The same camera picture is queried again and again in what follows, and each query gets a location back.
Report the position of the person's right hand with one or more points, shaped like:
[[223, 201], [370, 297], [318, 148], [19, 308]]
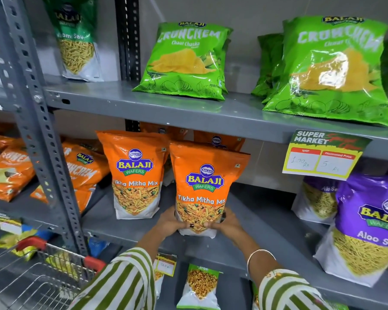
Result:
[[232, 229]]

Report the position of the person's left hand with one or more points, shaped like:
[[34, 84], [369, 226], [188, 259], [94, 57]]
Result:
[[166, 224]]

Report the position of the person's right thumb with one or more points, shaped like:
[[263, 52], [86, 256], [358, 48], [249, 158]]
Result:
[[211, 225]]

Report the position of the person's left thumb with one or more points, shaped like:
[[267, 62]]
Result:
[[187, 225]]

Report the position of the orange snack mix packet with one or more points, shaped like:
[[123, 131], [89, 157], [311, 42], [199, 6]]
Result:
[[134, 171], [207, 177], [168, 130], [218, 140]]

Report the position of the person's right forearm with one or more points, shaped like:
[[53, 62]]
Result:
[[278, 287]]

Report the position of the person's left forearm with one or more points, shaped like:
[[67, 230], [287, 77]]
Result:
[[123, 280]]

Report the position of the small yellow price tag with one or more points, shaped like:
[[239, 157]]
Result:
[[9, 224], [165, 264]]

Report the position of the silver bangle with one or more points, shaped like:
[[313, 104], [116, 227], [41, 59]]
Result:
[[249, 258]]

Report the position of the green snack packet clear window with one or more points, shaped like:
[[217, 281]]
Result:
[[255, 298], [157, 284], [200, 287]]

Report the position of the blue snack packet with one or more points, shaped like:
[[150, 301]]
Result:
[[97, 245]]

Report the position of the purple sev packet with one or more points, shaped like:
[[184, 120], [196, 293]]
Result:
[[315, 200], [365, 229]]

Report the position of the grey metal shelf rack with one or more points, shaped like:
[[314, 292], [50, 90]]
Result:
[[181, 109]]

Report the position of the large yellow green price tag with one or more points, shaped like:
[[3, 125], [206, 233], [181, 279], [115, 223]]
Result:
[[323, 154]]

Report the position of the yellow snack packet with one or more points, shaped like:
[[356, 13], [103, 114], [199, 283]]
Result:
[[13, 240]]

